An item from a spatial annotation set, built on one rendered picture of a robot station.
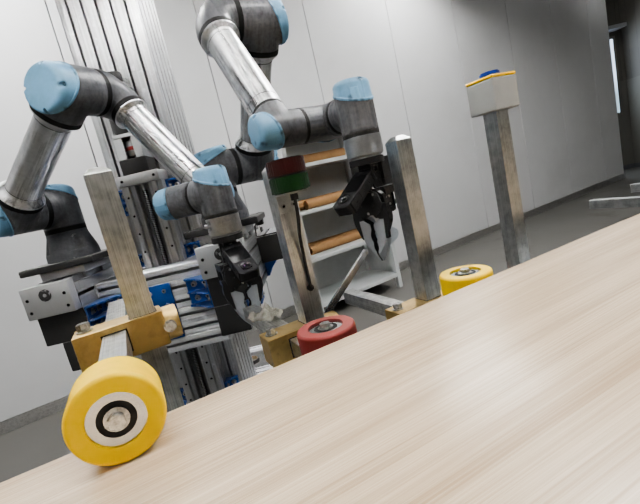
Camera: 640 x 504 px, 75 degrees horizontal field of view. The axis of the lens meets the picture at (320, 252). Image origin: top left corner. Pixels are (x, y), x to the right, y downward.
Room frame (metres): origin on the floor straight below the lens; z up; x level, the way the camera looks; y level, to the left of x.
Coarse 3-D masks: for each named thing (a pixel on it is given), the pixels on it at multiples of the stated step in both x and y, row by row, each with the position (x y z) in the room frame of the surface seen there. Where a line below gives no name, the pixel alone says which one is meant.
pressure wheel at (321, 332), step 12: (312, 324) 0.55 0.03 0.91; (324, 324) 0.53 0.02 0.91; (336, 324) 0.54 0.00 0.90; (348, 324) 0.52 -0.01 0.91; (300, 336) 0.52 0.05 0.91; (312, 336) 0.50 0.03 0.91; (324, 336) 0.50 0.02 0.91; (336, 336) 0.49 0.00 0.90; (300, 348) 0.52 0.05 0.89; (312, 348) 0.50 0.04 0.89
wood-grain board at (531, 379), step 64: (576, 256) 0.59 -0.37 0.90; (448, 320) 0.47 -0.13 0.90; (512, 320) 0.43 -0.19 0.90; (576, 320) 0.39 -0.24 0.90; (256, 384) 0.42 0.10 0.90; (320, 384) 0.39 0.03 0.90; (384, 384) 0.36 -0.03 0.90; (448, 384) 0.33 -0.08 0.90; (512, 384) 0.31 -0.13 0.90; (576, 384) 0.29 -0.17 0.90; (192, 448) 0.33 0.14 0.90; (256, 448) 0.30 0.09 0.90; (320, 448) 0.29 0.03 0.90; (384, 448) 0.27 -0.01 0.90; (448, 448) 0.25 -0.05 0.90; (512, 448) 0.24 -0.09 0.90; (576, 448) 0.23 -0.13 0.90
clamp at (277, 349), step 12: (288, 324) 0.69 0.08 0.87; (300, 324) 0.67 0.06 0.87; (264, 336) 0.65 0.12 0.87; (276, 336) 0.64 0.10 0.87; (288, 336) 0.64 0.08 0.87; (264, 348) 0.66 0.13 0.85; (276, 348) 0.63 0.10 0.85; (288, 348) 0.64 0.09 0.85; (276, 360) 0.63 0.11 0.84; (288, 360) 0.64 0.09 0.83
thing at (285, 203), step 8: (280, 176) 0.62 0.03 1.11; (288, 192) 0.62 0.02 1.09; (296, 192) 0.62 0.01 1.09; (280, 200) 0.66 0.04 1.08; (288, 200) 0.67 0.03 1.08; (296, 200) 0.63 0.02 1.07; (280, 208) 0.66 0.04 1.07; (288, 208) 0.67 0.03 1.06; (296, 208) 0.64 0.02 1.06; (296, 216) 0.64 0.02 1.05; (304, 256) 0.66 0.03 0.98; (304, 264) 0.66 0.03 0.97; (312, 288) 0.67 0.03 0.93
